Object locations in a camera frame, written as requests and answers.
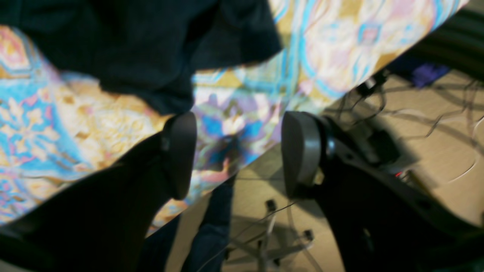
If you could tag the black t-shirt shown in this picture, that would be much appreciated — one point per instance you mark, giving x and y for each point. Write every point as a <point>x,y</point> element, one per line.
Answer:
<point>147,48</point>

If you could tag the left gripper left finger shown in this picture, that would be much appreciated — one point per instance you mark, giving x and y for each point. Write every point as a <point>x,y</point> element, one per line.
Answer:
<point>99,223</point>

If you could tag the patterned colourful tablecloth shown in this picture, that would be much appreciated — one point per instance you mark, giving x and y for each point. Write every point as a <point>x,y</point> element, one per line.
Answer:
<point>57,127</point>

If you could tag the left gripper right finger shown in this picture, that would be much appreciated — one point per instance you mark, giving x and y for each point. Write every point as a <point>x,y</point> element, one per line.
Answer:
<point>380,224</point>

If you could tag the office chair base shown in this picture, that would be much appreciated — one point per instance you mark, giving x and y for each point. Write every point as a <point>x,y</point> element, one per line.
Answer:
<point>253,244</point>

